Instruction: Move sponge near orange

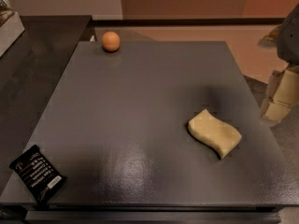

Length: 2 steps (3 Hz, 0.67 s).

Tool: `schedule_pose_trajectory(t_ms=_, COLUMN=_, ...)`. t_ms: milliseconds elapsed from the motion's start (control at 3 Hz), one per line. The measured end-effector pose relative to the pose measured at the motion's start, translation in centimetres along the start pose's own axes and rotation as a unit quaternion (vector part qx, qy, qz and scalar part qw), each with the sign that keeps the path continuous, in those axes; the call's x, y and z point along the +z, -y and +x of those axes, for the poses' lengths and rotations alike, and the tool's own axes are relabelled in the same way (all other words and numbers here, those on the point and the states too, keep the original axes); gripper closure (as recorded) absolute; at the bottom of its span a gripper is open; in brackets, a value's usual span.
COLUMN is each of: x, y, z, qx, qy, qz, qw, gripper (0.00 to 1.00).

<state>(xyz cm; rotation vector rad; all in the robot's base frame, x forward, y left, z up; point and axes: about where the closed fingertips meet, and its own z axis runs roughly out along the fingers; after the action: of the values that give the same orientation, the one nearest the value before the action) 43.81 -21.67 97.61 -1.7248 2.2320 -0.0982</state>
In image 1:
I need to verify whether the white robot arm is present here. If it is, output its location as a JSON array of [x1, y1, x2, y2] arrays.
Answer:
[[259, 5, 299, 126]]

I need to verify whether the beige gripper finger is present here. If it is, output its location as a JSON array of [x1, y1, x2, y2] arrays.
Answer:
[[261, 66, 299, 124]]

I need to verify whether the white box on counter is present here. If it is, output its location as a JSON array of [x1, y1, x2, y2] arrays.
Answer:
[[0, 0, 25, 57]]

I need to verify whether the dark side counter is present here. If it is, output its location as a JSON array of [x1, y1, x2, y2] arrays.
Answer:
[[0, 15, 91, 193]]

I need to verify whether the black snack packet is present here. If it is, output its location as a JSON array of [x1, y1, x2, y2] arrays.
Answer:
[[9, 145, 66, 204]]

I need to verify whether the orange fruit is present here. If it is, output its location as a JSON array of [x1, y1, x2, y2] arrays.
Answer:
[[102, 32, 121, 52]]

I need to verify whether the yellow wavy sponge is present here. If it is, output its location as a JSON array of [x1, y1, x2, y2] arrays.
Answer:
[[188, 109, 242, 160]]

